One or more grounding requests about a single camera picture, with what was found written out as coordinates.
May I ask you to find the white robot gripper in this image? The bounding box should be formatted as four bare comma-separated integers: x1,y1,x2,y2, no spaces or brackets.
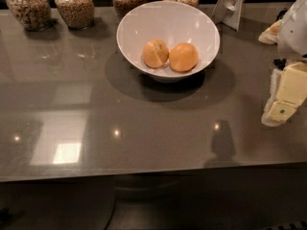
258,0,307,127

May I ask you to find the orange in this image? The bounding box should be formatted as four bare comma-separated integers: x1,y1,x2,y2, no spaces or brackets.
142,39,169,68
169,43,199,72

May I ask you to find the white ceramic bowl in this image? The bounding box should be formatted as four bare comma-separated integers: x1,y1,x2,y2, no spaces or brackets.
116,1,220,82

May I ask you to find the glass jar of beige grains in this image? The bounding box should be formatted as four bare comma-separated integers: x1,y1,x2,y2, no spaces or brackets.
55,0,94,30

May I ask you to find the glass jar of nuts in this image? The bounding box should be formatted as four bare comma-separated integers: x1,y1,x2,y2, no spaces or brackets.
6,0,52,32

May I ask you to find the white picture frame stand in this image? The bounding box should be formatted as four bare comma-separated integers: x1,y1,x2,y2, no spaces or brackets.
211,0,245,31

